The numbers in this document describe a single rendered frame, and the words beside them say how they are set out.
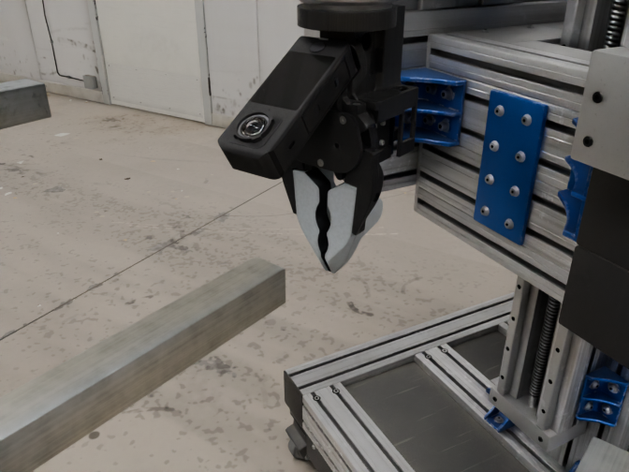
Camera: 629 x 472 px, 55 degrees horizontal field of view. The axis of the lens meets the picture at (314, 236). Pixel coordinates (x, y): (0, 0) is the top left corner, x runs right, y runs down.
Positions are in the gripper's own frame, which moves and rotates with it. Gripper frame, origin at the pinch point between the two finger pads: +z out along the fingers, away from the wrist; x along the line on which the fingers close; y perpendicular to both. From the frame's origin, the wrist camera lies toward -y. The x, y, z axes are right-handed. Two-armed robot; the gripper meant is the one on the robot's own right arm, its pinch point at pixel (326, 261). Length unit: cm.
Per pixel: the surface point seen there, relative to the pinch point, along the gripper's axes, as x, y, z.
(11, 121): 23.4, -12.5, -10.6
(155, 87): 288, 199, 67
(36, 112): 23.4, -10.3, -10.9
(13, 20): 422, 184, 36
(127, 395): -1.6, -20.9, -1.1
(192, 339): -1.6, -15.9, -2.1
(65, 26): 365, 190, 36
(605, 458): -24.5, -10.3, -2.7
